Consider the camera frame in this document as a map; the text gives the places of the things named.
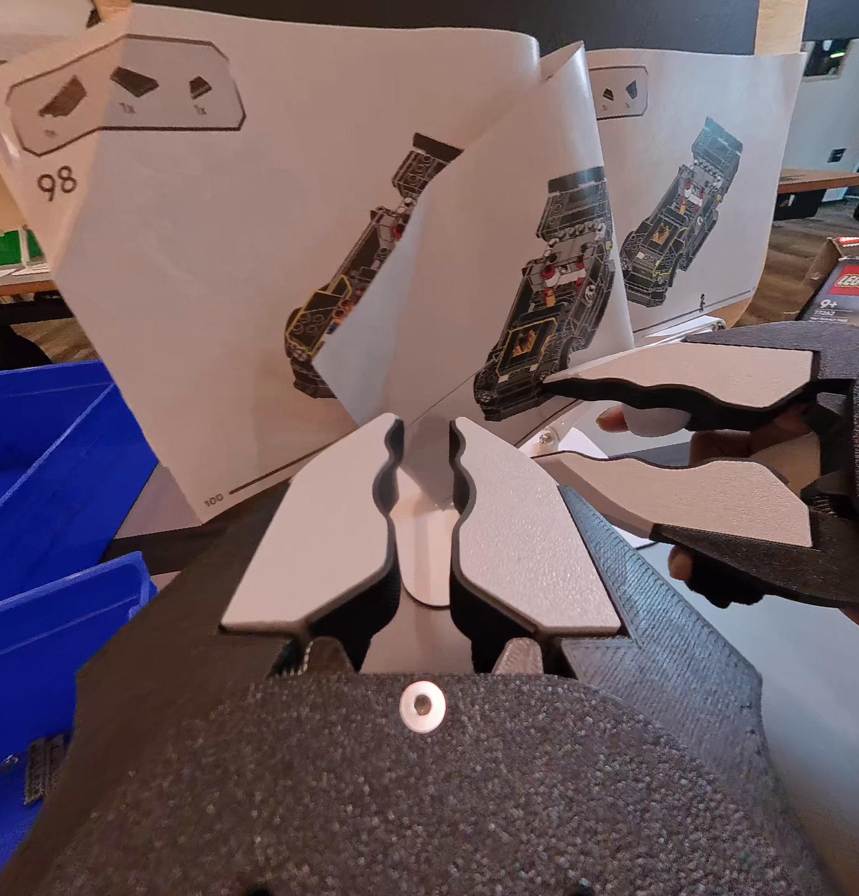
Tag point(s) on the lego instruction booklet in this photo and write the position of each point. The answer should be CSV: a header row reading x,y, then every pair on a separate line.
x,y
234,252

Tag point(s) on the wooden stand board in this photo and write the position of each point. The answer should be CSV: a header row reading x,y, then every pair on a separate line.
x,y
783,25

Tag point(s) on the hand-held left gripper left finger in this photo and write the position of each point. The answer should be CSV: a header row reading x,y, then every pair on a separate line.
x,y
311,546

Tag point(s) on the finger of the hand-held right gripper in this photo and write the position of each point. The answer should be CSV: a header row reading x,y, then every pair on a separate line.
x,y
710,375
710,504

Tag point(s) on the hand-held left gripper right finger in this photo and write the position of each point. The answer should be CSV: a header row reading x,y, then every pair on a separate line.
x,y
535,546

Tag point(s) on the lego set box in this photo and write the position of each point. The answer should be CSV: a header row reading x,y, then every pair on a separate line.
x,y
843,287

